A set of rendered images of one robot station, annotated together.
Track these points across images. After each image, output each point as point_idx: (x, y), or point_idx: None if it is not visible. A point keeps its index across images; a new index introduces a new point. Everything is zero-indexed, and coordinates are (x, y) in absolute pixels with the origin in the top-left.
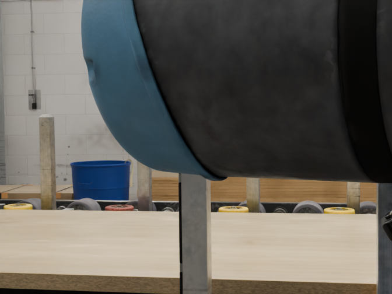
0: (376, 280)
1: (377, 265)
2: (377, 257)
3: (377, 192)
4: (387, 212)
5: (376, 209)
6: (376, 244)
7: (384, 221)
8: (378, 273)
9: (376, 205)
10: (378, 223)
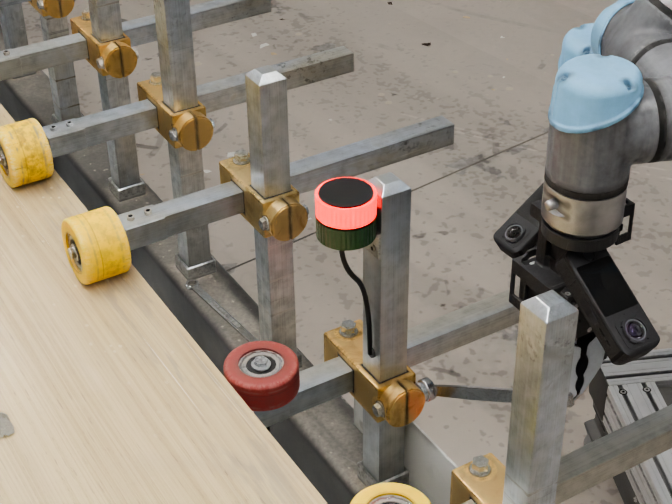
0: (533, 475)
1: (547, 451)
2: (559, 434)
3: (557, 367)
4: (630, 340)
5: (542, 394)
6: (537, 435)
7: (651, 341)
8: (561, 448)
9: (542, 389)
10: (568, 393)
